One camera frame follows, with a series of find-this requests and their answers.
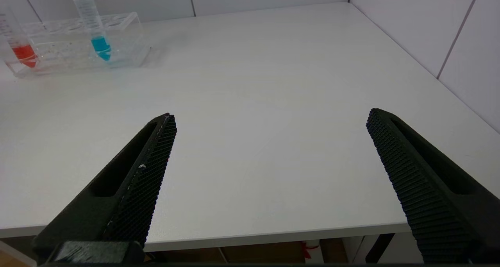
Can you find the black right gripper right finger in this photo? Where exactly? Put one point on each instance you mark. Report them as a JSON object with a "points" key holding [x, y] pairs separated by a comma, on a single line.
{"points": [[429, 189]]}

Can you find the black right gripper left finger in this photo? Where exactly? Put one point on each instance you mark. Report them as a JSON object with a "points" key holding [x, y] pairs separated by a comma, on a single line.
{"points": [[133, 189]]}

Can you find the blue pigment test tube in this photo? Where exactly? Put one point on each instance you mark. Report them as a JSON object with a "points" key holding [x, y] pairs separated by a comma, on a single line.
{"points": [[100, 45]]}

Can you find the clear acrylic test tube rack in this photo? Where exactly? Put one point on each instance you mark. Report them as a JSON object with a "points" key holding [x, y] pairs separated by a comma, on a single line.
{"points": [[66, 52]]}

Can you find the red pigment test tube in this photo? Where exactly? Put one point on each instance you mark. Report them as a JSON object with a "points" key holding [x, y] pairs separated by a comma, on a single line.
{"points": [[24, 54]]}

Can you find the black table leg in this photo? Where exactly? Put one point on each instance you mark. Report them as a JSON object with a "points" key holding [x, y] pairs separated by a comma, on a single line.
{"points": [[379, 247]]}

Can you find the small red white object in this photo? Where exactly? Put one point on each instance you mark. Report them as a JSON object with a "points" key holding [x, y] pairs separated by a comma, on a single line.
{"points": [[309, 249]]}

